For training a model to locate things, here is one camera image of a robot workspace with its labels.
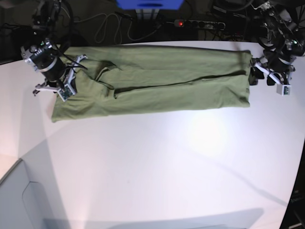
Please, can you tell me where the green T-shirt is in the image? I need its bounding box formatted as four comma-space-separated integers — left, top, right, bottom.
51, 45, 252, 122

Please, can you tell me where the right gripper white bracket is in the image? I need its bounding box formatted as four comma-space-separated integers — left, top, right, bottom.
32, 54, 87, 102

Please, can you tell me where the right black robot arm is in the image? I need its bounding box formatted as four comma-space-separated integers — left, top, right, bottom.
20, 0, 87, 102

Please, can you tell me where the grey cable on floor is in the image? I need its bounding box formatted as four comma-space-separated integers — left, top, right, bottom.
73, 13, 163, 44

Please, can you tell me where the blue box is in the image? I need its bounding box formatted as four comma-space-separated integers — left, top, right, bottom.
116, 0, 184, 10

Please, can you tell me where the black power strip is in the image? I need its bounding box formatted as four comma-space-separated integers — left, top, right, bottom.
173, 20, 226, 31

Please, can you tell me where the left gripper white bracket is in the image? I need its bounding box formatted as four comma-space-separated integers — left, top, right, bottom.
248, 56, 295, 96

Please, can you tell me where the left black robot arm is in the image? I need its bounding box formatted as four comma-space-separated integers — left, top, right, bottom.
251, 0, 305, 96

